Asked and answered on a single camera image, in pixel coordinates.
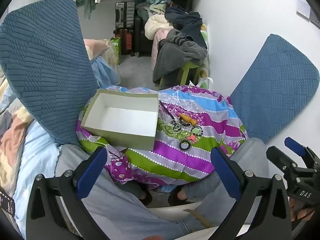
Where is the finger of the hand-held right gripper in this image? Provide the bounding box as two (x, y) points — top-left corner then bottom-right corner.
(266, 146), (298, 173)
(285, 137), (320, 170)

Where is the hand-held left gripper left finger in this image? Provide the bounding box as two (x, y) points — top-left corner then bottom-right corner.
(26, 147), (108, 240)

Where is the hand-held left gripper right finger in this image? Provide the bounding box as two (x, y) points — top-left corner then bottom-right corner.
(211, 147), (293, 240)

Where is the dark cord necklace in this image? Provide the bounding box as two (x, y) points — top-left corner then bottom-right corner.
(107, 147), (127, 161)

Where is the thin silver chain necklace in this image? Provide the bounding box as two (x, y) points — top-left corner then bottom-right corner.
(164, 119), (184, 133)

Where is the person's right hand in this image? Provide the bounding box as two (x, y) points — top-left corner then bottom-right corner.
(289, 199), (317, 222)

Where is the person's right leg in jeans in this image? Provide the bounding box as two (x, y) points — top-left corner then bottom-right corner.
(185, 137), (269, 230)

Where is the wooden stick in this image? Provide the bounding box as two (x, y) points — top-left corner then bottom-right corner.
(184, 209), (212, 229)

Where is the colourful striped floral cloth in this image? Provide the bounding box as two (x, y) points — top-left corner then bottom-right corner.
(76, 85), (248, 186)

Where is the black slipper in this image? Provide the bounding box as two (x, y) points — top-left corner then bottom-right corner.
(168, 189), (198, 207)

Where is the light blue bed sheet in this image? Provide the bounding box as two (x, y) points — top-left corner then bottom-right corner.
(11, 56), (121, 233)

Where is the blue quilted cushion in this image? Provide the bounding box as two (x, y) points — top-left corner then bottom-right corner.
(0, 0), (100, 146)
(229, 34), (320, 144)

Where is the white stool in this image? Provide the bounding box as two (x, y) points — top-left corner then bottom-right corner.
(147, 200), (208, 228)

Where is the white plastic bag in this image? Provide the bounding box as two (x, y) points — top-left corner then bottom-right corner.
(189, 77), (213, 88)

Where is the green plastic stool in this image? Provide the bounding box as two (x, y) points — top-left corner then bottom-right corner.
(159, 61), (202, 89)

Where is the floral printed mattress pad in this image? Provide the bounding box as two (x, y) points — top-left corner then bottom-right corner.
(199, 24), (210, 80)

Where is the green shopping bag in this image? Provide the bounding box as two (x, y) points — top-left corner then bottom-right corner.
(111, 37), (122, 65)

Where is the grey fleece blanket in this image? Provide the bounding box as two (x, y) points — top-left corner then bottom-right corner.
(152, 30), (208, 84)

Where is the dark red suitcase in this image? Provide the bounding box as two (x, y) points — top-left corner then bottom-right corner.
(115, 29), (133, 55)

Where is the black suitcase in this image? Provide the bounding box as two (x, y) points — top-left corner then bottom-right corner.
(134, 15), (153, 57)

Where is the pink blanket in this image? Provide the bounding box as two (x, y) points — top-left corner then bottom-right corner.
(151, 29), (175, 63)

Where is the dark navy garment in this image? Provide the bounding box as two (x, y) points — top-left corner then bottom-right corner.
(165, 5), (203, 48)

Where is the cream padded quilt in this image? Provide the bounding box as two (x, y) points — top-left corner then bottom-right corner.
(144, 14), (173, 40)

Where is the silver ribbed suitcase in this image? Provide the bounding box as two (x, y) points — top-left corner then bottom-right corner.
(115, 2), (135, 28)

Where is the black printed strap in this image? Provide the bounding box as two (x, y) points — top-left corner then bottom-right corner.
(0, 190), (15, 216)

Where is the white wall switch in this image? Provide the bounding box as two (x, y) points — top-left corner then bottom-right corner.
(296, 0), (312, 18)

